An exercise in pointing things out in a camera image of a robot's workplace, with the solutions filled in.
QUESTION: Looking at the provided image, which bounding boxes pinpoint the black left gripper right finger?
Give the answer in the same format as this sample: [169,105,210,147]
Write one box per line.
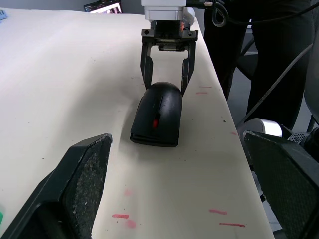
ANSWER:
[242,130,319,239]

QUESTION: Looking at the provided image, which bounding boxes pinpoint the silver robot body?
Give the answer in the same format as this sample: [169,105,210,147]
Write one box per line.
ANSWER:
[236,118,319,160]

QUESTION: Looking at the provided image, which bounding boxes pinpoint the grey cable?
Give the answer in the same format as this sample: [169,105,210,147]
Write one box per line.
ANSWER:
[245,42,314,120]

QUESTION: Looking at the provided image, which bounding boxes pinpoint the dark monitor screen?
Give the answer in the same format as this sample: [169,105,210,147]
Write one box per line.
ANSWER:
[83,0,124,14]

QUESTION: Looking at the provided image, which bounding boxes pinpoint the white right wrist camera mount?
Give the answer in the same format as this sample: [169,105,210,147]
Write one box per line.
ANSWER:
[141,0,195,25]

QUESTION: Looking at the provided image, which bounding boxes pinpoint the black computer mouse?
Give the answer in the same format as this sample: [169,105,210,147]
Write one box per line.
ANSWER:
[129,81,184,148]

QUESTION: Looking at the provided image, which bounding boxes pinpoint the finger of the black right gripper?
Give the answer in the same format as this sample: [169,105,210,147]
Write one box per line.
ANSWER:
[140,41,159,90]
[180,39,199,97]

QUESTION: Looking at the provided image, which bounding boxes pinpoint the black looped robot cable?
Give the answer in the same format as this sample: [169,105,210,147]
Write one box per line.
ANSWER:
[185,0,319,27]

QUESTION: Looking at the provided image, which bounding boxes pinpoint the person in black trousers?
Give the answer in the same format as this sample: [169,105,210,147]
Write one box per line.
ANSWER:
[203,0,315,130]

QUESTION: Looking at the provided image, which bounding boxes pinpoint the green object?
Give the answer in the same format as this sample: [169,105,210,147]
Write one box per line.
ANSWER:
[0,203,6,230]

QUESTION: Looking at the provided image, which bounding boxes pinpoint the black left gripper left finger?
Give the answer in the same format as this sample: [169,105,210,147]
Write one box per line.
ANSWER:
[0,133,113,239]

